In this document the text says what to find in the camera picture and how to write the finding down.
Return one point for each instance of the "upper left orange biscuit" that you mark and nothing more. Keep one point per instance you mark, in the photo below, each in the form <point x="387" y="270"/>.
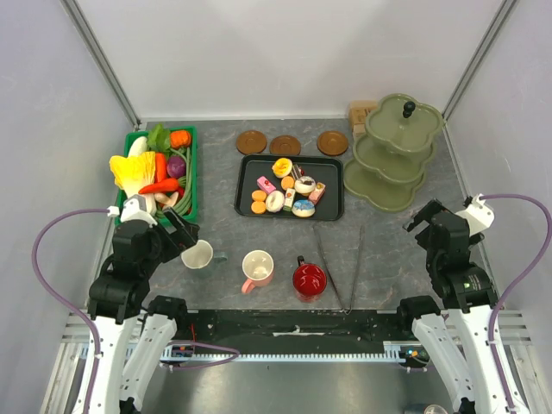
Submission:
<point x="259" y="196"/>

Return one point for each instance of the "white chocolate donut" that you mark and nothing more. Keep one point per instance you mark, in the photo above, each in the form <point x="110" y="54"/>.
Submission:
<point x="305" y="185"/>

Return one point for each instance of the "orange toy pumpkin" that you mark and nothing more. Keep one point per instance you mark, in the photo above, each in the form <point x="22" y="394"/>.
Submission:
<point x="180" y="138"/>

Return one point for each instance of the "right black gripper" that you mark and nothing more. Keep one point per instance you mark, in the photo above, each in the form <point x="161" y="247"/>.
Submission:
<point x="423" y="214"/>

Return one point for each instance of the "left brown saucer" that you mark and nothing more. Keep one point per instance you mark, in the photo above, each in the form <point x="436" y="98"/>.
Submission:
<point x="251" y="142"/>

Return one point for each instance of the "pink cake with cherry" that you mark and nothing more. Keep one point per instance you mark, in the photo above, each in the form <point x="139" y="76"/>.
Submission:
<point x="265" y="185"/>

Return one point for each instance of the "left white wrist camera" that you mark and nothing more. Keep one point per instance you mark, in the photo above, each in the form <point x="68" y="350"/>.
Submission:
<point x="134" y="208"/>

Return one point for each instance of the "green three-tier stand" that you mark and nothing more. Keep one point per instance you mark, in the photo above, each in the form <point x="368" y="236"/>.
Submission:
<point x="389" y="161"/>

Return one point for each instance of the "beige toy mushroom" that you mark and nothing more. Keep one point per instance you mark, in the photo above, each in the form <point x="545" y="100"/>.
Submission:
<point x="166" y="201"/>

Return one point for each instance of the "pink mug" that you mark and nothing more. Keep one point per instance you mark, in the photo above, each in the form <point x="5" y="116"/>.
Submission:
<point x="258" y="268"/>

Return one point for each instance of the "green white cake slice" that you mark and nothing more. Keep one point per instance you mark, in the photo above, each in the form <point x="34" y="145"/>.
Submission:
<point x="290" y="194"/>

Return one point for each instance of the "orange biscuit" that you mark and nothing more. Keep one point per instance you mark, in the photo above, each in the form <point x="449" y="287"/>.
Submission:
<point x="259" y="196"/>
<point x="287" y="182"/>
<point x="258" y="207"/>

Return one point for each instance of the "chocolate layer cake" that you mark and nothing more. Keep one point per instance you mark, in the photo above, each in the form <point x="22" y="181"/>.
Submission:
<point x="297" y="172"/>

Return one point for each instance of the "upright orange toy carrot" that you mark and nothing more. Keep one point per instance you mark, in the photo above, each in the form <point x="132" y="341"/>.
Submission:
<point x="160" y="167"/>

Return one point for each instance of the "purple toy onion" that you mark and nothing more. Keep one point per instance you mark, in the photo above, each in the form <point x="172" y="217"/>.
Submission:
<point x="176" y="167"/>

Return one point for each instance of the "pink striped cake slice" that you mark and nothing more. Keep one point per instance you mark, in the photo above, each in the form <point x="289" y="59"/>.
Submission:
<point x="317" y="192"/>

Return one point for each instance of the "grey blue mug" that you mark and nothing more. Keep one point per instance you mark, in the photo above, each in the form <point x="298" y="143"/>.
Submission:
<point x="202" y="259"/>

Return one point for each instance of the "brown cardboard boxes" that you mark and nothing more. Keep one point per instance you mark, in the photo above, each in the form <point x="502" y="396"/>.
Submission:
<point x="357" y="113"/>

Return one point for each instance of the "right brown saucer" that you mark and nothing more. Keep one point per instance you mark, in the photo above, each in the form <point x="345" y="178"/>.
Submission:
<point x="332" y="143"/>

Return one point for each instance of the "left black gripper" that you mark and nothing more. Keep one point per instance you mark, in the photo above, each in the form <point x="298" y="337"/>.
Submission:
<point x="187" y="235"/>

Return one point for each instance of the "yellow fruit tart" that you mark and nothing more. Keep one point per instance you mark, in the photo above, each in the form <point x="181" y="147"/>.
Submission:
<point x="282" y="167"/>

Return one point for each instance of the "green toy beans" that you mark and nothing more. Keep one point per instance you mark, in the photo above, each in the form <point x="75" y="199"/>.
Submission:
<point x="185" y="203"/>

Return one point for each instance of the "black baking tray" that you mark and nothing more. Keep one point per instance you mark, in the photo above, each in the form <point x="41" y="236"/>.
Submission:
<point x="327" y="170"/>

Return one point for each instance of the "orange biscuit centre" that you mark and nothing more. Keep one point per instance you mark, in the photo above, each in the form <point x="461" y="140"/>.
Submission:
<point x="287" y="182"/>

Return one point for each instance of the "metal tongs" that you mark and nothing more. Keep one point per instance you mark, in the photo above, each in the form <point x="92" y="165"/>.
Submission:
<point x="362" y="232"/>

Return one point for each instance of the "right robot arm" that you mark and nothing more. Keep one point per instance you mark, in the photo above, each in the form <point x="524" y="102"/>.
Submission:
<point x="461" y="335"/>

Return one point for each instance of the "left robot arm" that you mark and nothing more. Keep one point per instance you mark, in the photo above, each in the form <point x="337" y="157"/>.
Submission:
<point x="115" y="380"/>

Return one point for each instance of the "green plastic crate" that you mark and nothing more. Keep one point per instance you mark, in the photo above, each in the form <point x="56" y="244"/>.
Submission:
<point x="158" y="138"/>

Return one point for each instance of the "lower left orange biscuit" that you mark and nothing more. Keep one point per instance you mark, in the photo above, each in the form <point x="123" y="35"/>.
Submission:
<point x="258" y="207"/>

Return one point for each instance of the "white pink sprinkle donut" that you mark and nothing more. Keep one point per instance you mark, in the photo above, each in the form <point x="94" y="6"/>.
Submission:
<point x="275" y="201"/>

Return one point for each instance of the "white toy radish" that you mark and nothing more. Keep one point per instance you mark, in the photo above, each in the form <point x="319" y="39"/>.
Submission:
<point x="138" y="147"/>

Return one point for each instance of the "lying orange toy carrot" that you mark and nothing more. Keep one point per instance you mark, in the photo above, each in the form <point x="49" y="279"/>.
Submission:
<point x="162" y="186"/>

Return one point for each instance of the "blue iced donut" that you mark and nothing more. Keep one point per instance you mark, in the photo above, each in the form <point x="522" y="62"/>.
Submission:
<point x="303" y="208"/>

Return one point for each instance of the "red mug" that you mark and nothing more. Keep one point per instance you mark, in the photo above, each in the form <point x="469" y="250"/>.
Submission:
<point x="309" y="280"/>

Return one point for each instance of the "yellow toy cabbage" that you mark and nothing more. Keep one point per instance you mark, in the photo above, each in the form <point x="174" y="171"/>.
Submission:
<point x="134" y="172"/>

